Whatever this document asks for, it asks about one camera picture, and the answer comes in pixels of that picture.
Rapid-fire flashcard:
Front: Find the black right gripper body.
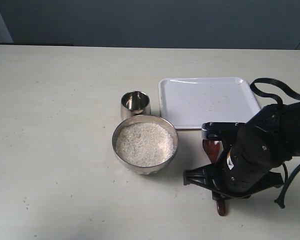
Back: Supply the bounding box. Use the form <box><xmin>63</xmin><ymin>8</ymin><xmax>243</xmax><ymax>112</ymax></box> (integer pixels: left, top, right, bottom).
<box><xmin>214</xmin><ymin>122</ymin><xmax>290</xmax><ymax>198</ymax></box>

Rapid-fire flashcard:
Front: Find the dark red wooden spoon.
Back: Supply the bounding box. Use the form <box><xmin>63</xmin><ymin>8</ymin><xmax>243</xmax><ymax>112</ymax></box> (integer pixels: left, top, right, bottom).
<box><xmin>202</xmin><ymin>139</ymin><xmax>226</xmax><ymax>217</ymax></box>

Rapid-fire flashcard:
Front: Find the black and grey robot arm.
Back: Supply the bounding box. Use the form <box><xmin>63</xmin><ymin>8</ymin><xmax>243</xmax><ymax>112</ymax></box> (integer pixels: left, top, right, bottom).
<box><xmin>183</xmin><ymin>102</ymin><xmax>300</xmax><ymax>199</ymax></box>

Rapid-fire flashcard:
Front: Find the large steel rice bowl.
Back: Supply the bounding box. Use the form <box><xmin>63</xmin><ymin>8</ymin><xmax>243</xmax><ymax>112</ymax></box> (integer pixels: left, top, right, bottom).
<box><xmin>111</xmin><ymin>115</ymin><xmax>179</xmax><ymax>175</ymax></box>

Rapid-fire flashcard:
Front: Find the small steel cup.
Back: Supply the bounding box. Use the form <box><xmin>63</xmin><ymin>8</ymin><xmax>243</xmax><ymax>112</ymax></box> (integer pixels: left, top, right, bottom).
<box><xmin>120</xmin><ymin>90</ymin><xmax>151</xmax><ymax>121</ymax></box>

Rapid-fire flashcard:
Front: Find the white rectangular plastic tray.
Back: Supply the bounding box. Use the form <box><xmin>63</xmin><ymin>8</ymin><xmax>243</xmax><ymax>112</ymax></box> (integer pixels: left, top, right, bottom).
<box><xmin>158</xmin><ymin>77</ymin><xmax>260</xmax><ymax>130</ymax></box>

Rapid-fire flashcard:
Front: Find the black ribbon cable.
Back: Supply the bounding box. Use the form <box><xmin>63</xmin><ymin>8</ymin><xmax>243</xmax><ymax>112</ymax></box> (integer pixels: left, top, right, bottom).
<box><xmin>249</xmin><ymin>77</ymin><xmax>300</xmax><ymax>209</ymax></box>

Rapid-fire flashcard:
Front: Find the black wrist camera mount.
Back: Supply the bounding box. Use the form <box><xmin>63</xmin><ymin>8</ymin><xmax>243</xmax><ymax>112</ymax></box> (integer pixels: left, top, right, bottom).
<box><xmin>201</xmin><ymin>122</ymin><xmax>245</xmax><ymax>149</ymax></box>

